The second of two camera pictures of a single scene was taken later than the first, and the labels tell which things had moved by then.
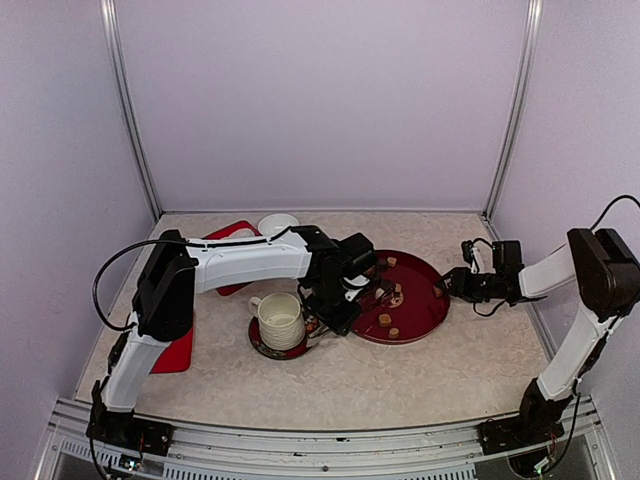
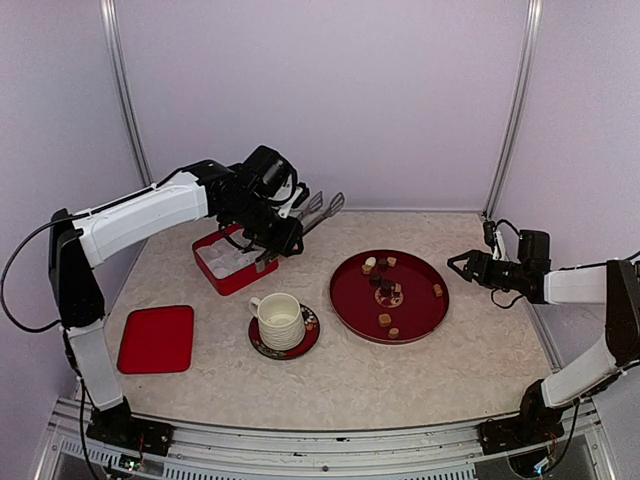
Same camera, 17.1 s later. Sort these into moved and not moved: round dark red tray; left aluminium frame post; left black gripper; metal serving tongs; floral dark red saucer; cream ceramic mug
Moved: metal serving tongs; left black gripper
Not moved: left aluminium frame post; floral dark red saucer; cream ceramic mug; round dark red tray
